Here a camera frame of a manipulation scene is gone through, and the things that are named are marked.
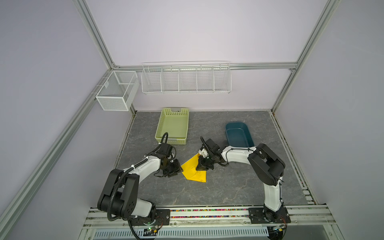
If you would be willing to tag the yellow paper napkin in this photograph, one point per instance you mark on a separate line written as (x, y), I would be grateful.
(190, 172)

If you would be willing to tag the white mesh wall basket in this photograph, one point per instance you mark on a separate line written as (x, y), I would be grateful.
(118, 91)

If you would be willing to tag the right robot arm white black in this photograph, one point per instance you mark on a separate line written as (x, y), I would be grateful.
(268, 167)

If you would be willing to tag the dark teal plastic bin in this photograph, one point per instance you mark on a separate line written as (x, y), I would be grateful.
(238, 135)

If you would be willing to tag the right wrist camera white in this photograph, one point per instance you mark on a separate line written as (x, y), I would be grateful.
(204, 153)

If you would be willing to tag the green perforated plastic basket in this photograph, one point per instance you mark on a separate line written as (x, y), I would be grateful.
(175, 122)

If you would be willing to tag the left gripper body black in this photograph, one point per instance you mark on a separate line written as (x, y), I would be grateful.
(171, 168)

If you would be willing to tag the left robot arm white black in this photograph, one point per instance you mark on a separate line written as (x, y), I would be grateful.
(119, 197)

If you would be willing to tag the white wire shelf rack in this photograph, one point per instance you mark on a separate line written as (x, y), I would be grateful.
(186, 77)

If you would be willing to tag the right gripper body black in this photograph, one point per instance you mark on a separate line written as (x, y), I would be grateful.
(207, 162)

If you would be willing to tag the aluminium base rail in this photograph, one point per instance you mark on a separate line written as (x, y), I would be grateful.
(210, 222)

